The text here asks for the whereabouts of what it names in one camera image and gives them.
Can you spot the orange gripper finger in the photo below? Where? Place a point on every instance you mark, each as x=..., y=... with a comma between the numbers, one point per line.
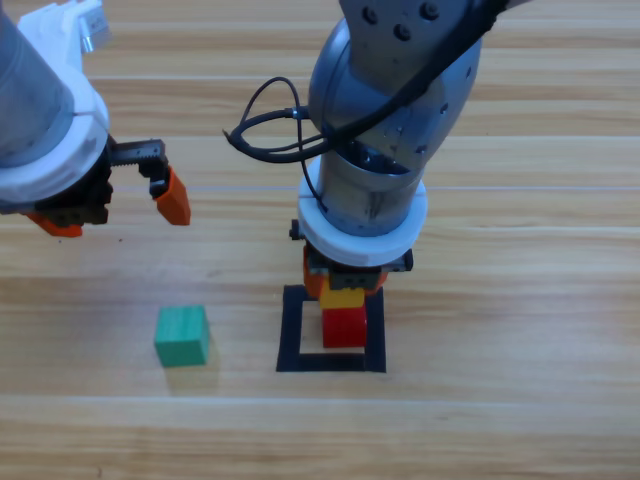
x=377, y=287
x=60, y=229
x=175, y=205
x=315, y=282

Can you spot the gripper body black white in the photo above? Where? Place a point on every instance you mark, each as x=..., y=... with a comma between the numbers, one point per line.
x=85, y=130
x=360, y=250

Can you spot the yellow wooden block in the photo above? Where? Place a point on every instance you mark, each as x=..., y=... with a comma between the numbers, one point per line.
x=342, y=300

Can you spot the red wooden block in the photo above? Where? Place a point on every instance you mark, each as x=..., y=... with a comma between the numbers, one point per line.
x=344, y=330

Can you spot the green wooden block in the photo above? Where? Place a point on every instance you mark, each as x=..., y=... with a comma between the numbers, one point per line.
x=181, y=337

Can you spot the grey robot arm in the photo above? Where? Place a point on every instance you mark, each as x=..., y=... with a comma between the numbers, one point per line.
x=25, y=100
x=360, y=60

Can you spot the black tape square outline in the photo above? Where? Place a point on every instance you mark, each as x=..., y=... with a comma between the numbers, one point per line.
x=290, y=340

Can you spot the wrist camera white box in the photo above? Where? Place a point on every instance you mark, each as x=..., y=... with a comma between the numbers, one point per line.
x=96, y=27

